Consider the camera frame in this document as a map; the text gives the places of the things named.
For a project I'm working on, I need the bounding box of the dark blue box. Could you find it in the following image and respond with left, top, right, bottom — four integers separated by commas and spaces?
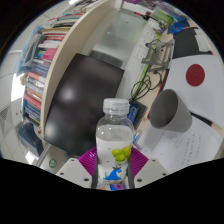
18, 121, 45, 158

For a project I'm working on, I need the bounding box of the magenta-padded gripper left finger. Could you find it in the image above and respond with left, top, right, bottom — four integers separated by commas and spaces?
54, 147, 99, 190

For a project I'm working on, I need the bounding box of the grey metal laptop stand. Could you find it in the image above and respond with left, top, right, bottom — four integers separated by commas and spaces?
140, 38, 176, 73

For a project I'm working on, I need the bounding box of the coiled blue cable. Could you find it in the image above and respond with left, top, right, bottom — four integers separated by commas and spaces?
169, 20, 186, 36

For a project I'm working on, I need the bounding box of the small white paper sheet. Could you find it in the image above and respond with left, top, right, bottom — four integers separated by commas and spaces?
194, 31, 213, 53

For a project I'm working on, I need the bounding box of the black computer monitor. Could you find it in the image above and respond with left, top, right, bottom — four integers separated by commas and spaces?
43, 53, 125, 157

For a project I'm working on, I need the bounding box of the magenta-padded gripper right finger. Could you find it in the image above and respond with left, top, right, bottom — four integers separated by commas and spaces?
130, 147, 170, 190

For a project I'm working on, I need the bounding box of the small blue box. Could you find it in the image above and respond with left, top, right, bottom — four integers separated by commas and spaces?
128, 102, 141, 124

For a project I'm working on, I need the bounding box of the grey cup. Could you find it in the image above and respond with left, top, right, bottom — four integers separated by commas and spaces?
148, 88, 193, 134

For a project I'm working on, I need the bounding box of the large white paper sheet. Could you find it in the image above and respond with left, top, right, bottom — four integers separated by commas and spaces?
159, 54, 224, 134

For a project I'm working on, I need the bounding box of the flat round red coaster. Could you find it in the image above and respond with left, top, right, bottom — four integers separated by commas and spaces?
185, 63, 206, 88

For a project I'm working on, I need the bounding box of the black cable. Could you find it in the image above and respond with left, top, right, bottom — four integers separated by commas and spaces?
129, 70, 163, 102

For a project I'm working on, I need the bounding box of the wooden shelf with books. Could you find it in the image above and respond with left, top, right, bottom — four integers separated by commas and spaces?
18, 0, 116, 138

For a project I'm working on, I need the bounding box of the clear plastic water bottle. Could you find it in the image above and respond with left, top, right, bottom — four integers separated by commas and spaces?
95, 97, 136, 191

